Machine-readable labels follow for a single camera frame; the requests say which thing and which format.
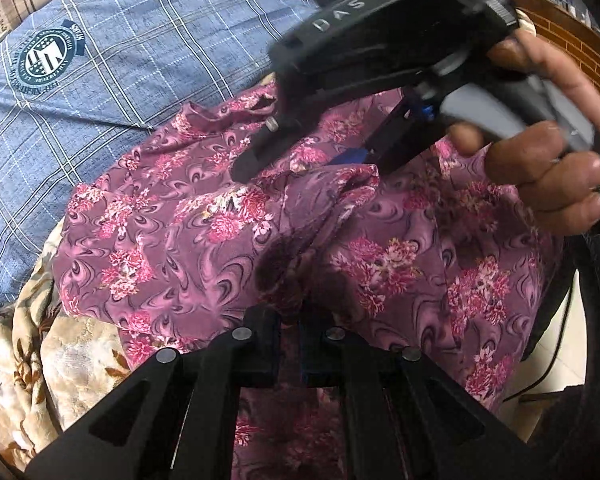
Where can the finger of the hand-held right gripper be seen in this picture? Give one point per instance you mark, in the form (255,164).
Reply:
(395,145)
(260,155)

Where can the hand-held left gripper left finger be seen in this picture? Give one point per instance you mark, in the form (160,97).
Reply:
(267,340)

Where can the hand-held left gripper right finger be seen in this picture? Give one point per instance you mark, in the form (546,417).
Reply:
(312,345)

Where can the purple floral garment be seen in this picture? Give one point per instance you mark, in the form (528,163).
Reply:
(190,260)

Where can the person's right hand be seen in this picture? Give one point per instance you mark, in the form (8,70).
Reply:
(545,175)

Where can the blue plaid pillow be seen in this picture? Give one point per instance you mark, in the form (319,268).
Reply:
(130,85)

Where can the beige floral blanket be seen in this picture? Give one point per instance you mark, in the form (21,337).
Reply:
(80,350)

